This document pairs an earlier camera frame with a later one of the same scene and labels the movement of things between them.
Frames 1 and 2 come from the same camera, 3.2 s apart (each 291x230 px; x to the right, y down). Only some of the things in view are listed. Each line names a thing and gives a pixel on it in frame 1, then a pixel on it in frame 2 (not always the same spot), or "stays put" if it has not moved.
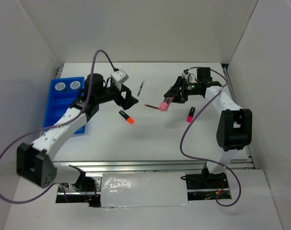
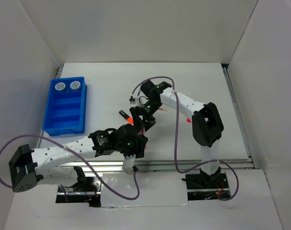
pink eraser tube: (164, 106) → (142, 131)
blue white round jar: (75, 85) stays put
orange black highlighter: (129, 119) stays put
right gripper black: (179, 97) → (148, 121)
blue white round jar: (61, 86) stays put
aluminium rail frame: (249, 163) stays put
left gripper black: (129, 101) → (139, 148)
